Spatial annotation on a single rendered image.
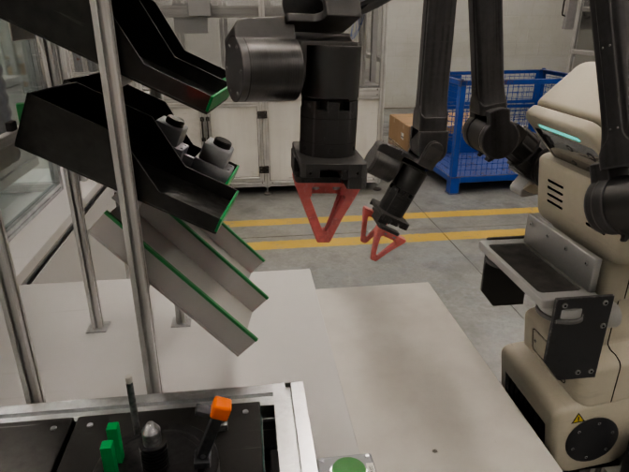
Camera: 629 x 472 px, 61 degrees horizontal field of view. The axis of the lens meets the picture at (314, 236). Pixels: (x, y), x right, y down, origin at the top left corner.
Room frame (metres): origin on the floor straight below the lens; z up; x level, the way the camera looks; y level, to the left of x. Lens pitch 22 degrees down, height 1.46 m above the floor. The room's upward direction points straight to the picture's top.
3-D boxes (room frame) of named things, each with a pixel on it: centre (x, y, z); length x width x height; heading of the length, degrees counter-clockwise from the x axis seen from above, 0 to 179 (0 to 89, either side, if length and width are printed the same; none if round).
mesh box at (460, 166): (5.03, -1.74, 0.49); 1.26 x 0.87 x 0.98; 99
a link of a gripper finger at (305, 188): (0.55, -0.01, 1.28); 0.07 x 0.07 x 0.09; 6
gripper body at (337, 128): (0.54, -0.01, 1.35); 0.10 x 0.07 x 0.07; 6
